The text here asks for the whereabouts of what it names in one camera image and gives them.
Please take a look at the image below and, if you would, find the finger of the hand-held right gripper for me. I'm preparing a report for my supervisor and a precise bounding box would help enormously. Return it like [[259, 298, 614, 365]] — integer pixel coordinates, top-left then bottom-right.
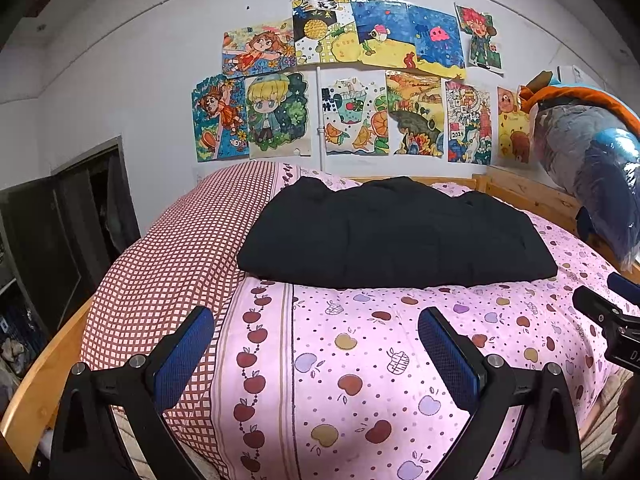
[[607, 272, 640, 302], [572, 286, 632, 332]]

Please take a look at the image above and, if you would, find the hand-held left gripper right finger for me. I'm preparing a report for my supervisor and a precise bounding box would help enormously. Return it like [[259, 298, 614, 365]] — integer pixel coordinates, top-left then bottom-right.
[[417, 306, 583, 480]]

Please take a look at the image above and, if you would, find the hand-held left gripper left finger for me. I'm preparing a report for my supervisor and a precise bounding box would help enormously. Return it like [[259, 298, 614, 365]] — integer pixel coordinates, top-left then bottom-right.
[[49, 305, 216, 480]]

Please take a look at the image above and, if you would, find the black jacket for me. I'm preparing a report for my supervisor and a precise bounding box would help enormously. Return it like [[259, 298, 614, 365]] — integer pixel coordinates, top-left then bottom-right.
[[236, 176, 558, 290]]

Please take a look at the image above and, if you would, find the clear bag of clothes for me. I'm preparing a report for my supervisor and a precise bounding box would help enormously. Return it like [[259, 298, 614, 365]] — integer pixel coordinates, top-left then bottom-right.
[[532, 105, 640, 271]]

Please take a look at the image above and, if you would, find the pink apple-print quilt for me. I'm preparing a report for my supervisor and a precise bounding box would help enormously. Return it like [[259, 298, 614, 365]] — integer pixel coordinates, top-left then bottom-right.
[[210, 170, 636, 480]]

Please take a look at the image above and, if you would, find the red checked pillow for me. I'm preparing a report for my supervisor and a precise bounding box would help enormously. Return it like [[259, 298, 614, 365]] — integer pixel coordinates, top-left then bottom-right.
[[81, 160, 301, 461]]

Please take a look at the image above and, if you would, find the dark storage shelf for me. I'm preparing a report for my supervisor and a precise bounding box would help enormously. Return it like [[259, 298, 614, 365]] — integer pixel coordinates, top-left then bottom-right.
[[0, 175, 86, 361]]

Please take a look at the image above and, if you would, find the yellow bear drawing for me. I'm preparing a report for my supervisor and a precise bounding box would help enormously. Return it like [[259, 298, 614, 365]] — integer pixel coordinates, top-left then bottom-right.
[[496, 86, 532, 165]]

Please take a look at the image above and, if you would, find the town and dragon drawing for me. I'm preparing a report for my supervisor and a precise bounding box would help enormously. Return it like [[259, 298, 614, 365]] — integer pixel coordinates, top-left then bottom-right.
[[444, 79, 493, 165]]

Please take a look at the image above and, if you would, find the swimming girl drawing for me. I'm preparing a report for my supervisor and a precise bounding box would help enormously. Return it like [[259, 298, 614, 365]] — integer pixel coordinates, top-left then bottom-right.
[[191, 74, 249, 163]]

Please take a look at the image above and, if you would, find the sunflower landscape painting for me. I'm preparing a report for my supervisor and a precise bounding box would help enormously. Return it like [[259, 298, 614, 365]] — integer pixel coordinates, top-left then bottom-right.
[[386, 71, 445, 157]]

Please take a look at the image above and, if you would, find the blond-haired figure drawing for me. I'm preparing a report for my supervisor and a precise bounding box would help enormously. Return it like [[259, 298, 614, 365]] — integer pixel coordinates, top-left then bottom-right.
[[244, 71, 312, 160]]

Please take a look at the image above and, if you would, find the fruit drink drawing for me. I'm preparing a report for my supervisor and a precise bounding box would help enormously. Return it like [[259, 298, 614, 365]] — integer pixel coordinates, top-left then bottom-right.
[[321, 71, 390, 156]]

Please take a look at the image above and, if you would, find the red-haired figure drawing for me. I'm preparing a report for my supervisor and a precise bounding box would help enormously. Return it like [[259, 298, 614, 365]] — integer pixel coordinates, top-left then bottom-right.
[[454, 2, 503, 75]]

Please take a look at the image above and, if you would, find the pink jellyfish painting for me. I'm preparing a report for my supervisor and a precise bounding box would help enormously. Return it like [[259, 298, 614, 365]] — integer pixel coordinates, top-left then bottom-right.
[[407, 4, 467, 80]]

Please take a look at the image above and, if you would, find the orange-dress girl drawing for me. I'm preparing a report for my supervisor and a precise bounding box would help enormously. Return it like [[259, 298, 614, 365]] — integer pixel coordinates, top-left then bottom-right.
[[222, 20, 297, 78]]

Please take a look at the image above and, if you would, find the blue sea fish painting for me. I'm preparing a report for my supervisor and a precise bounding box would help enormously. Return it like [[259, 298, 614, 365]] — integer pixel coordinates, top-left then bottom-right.
[[350, 0, 417, 68]]

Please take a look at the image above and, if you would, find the black and yellow collage drawing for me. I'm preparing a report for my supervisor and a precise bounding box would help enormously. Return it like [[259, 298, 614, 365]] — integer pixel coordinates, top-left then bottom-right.
[[292, 0, 358, 66]]

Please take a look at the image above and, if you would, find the wooden bed frame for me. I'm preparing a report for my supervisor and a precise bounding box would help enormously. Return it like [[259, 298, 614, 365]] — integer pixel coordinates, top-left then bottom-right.
[[0, 172, 640, 480]]

